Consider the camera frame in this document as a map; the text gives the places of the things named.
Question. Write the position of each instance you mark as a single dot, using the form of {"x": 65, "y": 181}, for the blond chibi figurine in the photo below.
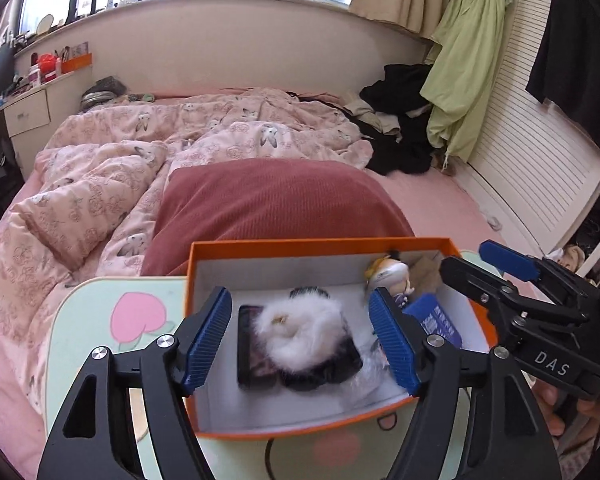
{"x": 390, "y": 272}

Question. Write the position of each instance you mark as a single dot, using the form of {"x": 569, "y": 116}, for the black hanging garment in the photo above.
{"x": 580, "y": 50}

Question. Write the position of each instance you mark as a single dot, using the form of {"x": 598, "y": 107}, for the red pillow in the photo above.
{"x": 280, "y": 200}

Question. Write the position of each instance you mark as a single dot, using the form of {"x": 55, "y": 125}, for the small orange box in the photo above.
{"x": 75, "y": 64}

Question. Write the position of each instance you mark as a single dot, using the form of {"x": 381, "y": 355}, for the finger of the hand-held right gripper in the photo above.
{"x": 480, "y": 285}
{"x": 510, "y": 260}

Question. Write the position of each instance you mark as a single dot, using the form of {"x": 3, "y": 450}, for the grey patterned pouch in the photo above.
{"x": 102, "y": 92}

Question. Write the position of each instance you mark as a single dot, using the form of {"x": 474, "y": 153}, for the light green hanging garment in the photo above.
{"x": 465, "y": 60}

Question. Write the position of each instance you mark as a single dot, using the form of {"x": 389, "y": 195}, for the blue card packet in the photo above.
{"x": 435, "y": 320}

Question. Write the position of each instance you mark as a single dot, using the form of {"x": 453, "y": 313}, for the clear plastic bundle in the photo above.
{"x": 365, "y": 385}

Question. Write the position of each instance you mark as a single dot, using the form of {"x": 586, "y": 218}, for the beige plush toy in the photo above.
{"x": 571, "y": 259}

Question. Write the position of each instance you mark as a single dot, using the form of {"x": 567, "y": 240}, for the pink floral quilt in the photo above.
{"x": 105, "y": 185}

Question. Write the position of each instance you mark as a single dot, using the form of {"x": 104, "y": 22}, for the black embossed case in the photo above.
{"x": 252, "y": 345}

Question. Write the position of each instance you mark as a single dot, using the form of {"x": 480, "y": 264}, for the pink bed sheet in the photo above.
{"x": 430, "y": 200}

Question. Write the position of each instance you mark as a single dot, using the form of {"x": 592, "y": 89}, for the brown fur pom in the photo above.
{"x": 427, "y": 272}

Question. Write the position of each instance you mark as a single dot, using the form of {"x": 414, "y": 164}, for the cartoon print desktop table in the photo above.
{"x": 80, "y": 305}

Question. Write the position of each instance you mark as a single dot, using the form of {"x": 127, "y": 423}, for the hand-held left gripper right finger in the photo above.
{"x": 395, "y": 345}

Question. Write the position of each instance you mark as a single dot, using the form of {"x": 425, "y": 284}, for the red jar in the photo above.
{"x": 46, "y": 66}

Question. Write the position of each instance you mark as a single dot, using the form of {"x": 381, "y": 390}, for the round mirror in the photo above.
{"x": 45, "y": 23}

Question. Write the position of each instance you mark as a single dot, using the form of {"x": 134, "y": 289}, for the white drawer cabinet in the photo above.
{"x": 27, "y": 115}

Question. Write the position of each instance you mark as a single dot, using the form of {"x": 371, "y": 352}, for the white slatted closet door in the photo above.
{"x": 530, "y": 160}

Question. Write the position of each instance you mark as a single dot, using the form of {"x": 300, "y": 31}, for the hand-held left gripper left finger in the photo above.
{"x": 207, "y": 340}

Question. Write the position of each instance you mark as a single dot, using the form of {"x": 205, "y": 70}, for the orange cardboard box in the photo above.
{"x": 225, "y": 410}

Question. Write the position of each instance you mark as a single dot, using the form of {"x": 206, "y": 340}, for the black clothes pile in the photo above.
{"x": 400, "y": 150}

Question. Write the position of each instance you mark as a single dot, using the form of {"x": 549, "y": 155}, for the white fur pom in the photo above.
{"x": 300, "y": 330}

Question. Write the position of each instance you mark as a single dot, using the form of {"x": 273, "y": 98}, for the black lace-trimmed cloth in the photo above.
{"x": 325, "y": 372}

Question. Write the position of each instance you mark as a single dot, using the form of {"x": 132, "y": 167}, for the black monitor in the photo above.
{"x": 3, "y": 72}

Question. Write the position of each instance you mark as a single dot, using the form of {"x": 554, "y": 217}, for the person's right hand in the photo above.
{"x": 550, "y": 402}

